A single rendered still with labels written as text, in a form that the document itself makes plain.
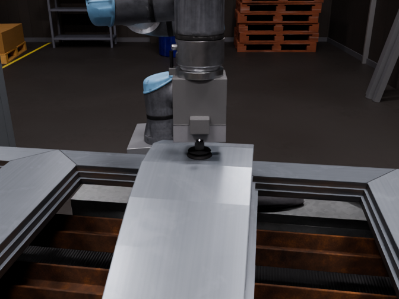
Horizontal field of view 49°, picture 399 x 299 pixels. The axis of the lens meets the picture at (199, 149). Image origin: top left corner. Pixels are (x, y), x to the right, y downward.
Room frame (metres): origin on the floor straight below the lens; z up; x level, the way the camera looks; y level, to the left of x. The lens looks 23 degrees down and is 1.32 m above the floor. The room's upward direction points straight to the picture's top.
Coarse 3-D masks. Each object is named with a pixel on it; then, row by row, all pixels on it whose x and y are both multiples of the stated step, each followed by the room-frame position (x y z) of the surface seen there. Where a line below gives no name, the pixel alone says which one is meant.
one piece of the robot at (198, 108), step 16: (176, 80) 0.65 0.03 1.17; (192, 80) 0.65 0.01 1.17; (208, 80) 0.65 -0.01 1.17; (224, 80) 0.65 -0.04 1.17; (176, 96) 0.65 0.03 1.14; (192, 96) 0.65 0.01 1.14; (208, 96) 0.65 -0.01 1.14; (224, 96) 0.65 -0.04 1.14; (176, 112) 0.65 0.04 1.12; (192, 112) 0.65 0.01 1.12; (208, 112) 0.65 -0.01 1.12; (224, 112) 0.65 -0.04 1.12; (176, 128) 0.65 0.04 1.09; (192, 128) 0.63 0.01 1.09; (208, 128) 0.63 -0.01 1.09; (224, 128) 0.65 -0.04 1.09
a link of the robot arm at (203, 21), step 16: (176, 0) 0.66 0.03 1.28; (192, 0) 0.64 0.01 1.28; (208, 0) 0.64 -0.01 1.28; (224, 0) 0.67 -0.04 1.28; (176, 16) 0.66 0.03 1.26; (192, 16) 0.64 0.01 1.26; (208, 16) 0.64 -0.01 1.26; (176, 32) 0.66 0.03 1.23; (192, 32) 0.64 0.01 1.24; (208, 32) 0.64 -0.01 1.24
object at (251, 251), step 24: (96, 168) 1.00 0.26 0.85; (120, 168) 0.99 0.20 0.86; (72, 192) 0.94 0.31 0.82; (264, 192) 0.92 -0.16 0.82; (288, 192) 0.92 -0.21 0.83; (312, 192) 0.92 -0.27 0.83; (336, 192) 0.91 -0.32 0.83; (360, 192) 0.90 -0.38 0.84; (48, 216) 0.81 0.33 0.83; (24, 240) 0.72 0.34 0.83; (384, 240) 0.71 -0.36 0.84; (0, 264) 0.64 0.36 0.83; (384, 264) 0.66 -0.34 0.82
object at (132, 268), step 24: (120, 264) 0.48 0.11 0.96; (144, 264) 0.48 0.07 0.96; (168, 264) 0.47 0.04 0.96; (192, 264) 0.47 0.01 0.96; (216, 264) 0.47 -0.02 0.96; (240, 264) 0.47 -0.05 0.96; (120, 288) 0.45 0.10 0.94; (144, 288) 0.45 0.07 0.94; (168, 288) 0.45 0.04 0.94; (192, 288) 0.44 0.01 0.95; (216, 288) 0.44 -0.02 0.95; (240, 288) 0.44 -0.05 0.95
